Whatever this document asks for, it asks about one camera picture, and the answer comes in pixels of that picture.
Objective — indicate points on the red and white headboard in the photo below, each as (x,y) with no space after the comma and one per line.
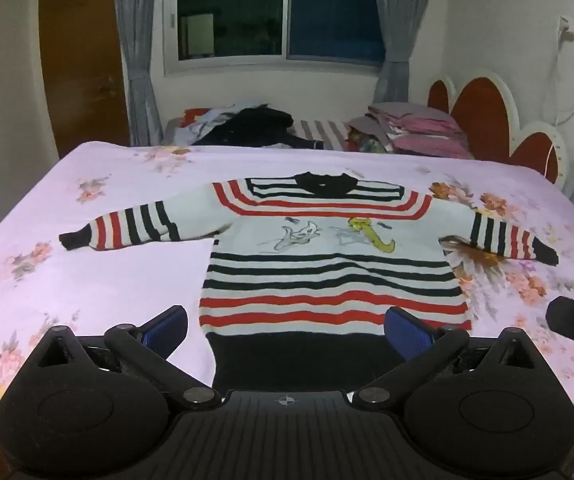
(487,115)

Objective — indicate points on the striped knit sweater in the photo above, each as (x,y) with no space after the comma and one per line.
(317,270)

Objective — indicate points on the pink floral bed sheet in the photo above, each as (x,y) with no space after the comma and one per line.
(117,260)

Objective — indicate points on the grey striped cloth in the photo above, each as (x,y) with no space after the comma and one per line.
(319,134)

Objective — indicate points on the wooden door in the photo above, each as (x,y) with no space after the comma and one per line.
(84,70)

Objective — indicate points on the stack of folded pink clothes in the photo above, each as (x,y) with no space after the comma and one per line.
(427,130)

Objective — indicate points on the grey curtain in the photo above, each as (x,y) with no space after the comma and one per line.
(137,60)
(402,25)

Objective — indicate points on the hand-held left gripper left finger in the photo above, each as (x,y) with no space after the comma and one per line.
(167,327)

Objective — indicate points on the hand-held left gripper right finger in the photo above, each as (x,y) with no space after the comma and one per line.
(407,332)

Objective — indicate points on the sliding glass window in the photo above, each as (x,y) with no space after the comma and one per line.
(277,10)

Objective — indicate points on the white wall charger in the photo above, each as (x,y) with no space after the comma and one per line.
(568,29)

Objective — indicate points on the pile of dark clothes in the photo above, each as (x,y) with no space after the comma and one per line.
(257,125)

